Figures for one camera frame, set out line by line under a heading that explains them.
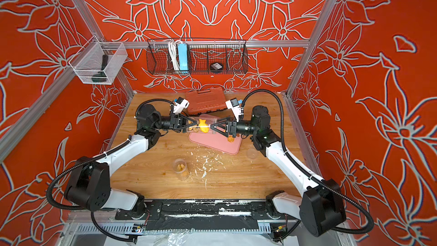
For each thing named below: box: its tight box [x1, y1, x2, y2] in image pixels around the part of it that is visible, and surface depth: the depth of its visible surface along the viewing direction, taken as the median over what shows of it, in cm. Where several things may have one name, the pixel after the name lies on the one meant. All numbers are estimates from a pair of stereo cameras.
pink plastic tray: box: [188, 132, 243, 156], surface depth 97 cm
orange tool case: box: [186, 86, 228, 116], surface depth 110 cm
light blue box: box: [177, 43, 189, 74], surface depth 91 cm
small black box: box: [210, 62, 224, 71], surface depth 97 cm
